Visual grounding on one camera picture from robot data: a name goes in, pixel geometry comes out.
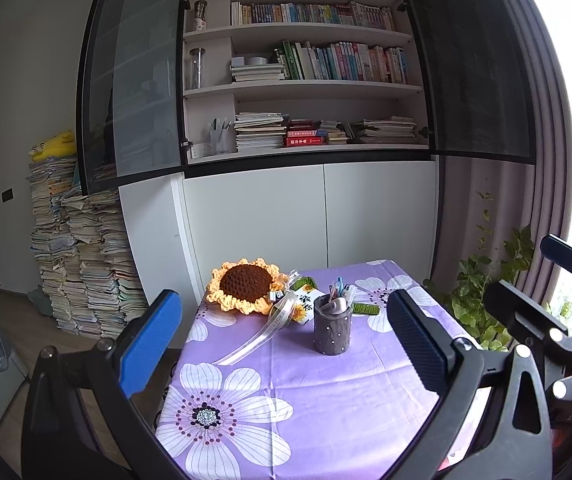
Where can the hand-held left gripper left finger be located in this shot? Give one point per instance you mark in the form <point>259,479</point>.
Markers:
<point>148,342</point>

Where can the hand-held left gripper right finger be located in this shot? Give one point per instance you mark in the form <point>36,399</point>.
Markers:
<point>416,345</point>

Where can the grey dotted pen holder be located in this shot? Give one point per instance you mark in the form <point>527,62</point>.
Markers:
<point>332,332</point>

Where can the white correction tape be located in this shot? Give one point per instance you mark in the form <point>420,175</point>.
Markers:
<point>339,305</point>

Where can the blue pen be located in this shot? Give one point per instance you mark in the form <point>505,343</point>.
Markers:
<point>340,287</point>

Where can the green potted plant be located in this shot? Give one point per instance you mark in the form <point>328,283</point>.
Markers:
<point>486,290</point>

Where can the mauve curtain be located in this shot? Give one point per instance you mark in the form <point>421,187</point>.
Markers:
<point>516,200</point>

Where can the tall pile of papers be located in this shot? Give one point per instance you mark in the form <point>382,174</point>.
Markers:
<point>86,260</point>

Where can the crochet sunflower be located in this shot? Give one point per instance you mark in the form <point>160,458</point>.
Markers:
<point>245,282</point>

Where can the grey-green cloth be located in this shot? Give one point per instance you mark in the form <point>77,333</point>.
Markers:
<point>41,302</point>

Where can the sunflower gift card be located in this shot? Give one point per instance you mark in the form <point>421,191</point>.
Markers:
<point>307,306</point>

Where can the clear printed ribbon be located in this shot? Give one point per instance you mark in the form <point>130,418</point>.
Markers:
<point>266,332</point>

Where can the purple floral tablecloth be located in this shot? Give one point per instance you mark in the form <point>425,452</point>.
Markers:
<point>306,410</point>

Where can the white cabinet door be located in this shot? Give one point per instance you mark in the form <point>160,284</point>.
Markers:
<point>381,210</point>
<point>253,220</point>

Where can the white bookcase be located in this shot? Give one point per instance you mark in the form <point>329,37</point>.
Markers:
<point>256,220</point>

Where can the clear pen cup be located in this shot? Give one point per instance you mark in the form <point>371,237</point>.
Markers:
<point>222,140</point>

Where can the wide stack of magazines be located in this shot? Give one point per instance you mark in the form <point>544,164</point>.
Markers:
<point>386,131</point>

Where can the yellow plush toy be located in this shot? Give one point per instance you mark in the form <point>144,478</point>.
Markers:
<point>56,146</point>

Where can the dark glass bookcase door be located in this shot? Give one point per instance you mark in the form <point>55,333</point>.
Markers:
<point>471,60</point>
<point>136,85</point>

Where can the small stack of mixed books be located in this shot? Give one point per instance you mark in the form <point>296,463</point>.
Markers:
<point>337,132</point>

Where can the stack of red books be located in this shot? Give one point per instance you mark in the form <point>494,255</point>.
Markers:
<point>305,137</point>

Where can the stack of white booklets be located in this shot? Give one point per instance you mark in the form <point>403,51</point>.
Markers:
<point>261,132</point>

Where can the tall clear jar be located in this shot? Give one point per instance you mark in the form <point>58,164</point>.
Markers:
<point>197,70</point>

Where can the row of tall books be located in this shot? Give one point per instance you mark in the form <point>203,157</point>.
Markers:
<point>346,63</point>

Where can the small stack of flat books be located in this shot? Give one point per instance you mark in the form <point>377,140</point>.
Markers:
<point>257,73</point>

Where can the grey tape roll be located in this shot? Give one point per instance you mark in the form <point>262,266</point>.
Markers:
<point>256,60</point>

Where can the glass jar with metal lid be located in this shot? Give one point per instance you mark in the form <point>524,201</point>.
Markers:
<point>200,15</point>

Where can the long row of small books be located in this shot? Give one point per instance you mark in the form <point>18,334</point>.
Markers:
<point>311,15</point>

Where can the dark wall switch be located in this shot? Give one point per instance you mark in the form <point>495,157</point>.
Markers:
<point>7,195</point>

